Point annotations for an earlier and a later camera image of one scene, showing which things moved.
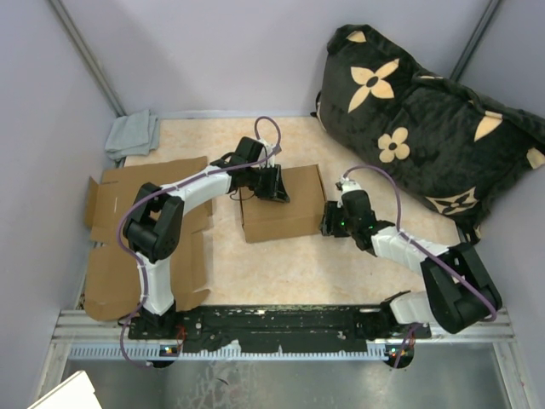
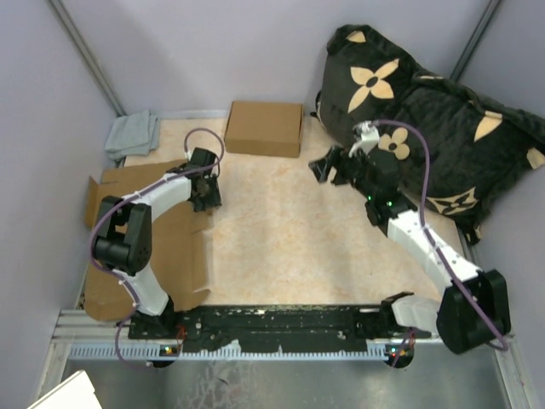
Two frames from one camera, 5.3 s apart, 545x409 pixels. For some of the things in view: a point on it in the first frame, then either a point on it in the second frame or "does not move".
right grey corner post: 474,40 does not move
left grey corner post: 88,58 does not move
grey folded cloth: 135,133 does not move
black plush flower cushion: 447,146 does not move
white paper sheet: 74,392 does not move
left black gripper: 275,190 -> 212,201
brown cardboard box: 113,288 does not move
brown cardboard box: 264,219 -> 265,129
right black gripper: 331,210 -> 339,156
